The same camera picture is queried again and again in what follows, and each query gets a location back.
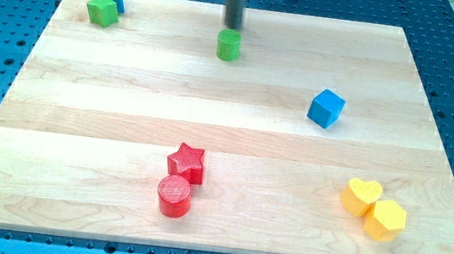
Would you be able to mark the green cylinder block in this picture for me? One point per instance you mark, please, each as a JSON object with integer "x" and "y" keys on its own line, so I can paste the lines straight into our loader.
{"x": 228, "y": 44}

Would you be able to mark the red star block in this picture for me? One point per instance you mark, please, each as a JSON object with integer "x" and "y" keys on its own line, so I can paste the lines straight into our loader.
{"x": 187, "y": 162}

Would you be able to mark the green star block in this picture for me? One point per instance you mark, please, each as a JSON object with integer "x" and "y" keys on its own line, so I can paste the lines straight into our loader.
{"x": 102, "y": 12}

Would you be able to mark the red cylinder block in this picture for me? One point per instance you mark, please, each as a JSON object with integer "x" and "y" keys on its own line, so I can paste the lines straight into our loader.
{"x": 174, "y": 196}

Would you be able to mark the blue cube block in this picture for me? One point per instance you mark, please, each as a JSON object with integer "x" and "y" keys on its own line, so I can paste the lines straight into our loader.
{"x": 325, "y": 108}

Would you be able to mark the yellow heart block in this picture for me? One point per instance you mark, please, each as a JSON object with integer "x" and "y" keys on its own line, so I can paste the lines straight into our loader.
{"x": 358, "y": 196}

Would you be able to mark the light wooden board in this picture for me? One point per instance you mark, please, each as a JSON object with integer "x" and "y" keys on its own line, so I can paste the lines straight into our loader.
{"x": 88, "y": 123}

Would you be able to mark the yellow hexagon block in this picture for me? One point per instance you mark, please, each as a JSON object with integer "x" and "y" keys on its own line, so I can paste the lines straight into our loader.
{"x": 385, "y": 220}

